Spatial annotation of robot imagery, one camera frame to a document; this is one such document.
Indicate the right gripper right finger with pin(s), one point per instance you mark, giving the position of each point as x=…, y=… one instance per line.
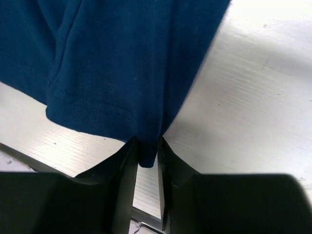
x=196, y=203

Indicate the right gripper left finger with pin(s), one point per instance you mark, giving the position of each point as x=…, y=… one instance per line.
x=47, y=201

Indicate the blue t shirt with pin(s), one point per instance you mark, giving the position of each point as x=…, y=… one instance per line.
x=111, y=68

